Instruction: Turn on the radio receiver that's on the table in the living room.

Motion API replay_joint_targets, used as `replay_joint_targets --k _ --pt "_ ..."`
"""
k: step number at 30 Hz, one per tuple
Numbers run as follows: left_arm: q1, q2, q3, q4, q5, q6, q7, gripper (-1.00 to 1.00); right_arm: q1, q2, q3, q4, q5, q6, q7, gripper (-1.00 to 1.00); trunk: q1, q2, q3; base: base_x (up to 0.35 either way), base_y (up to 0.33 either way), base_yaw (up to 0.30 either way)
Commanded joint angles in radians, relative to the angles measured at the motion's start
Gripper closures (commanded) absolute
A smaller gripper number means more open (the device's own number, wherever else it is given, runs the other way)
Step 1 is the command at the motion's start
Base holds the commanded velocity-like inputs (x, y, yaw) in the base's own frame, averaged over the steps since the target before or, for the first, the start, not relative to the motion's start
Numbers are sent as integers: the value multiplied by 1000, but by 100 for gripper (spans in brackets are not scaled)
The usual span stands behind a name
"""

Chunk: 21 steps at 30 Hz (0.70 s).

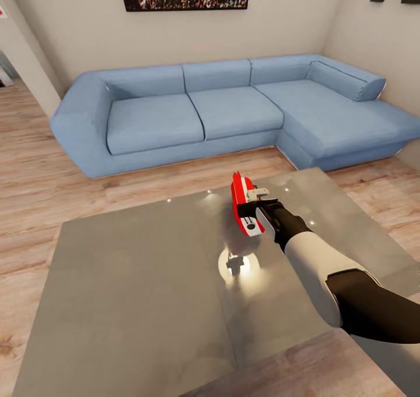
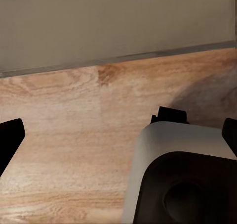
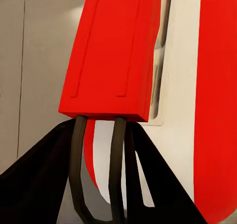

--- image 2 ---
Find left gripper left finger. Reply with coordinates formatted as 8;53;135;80
0;118;25;176

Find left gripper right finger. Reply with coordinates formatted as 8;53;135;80
220;117;237;157

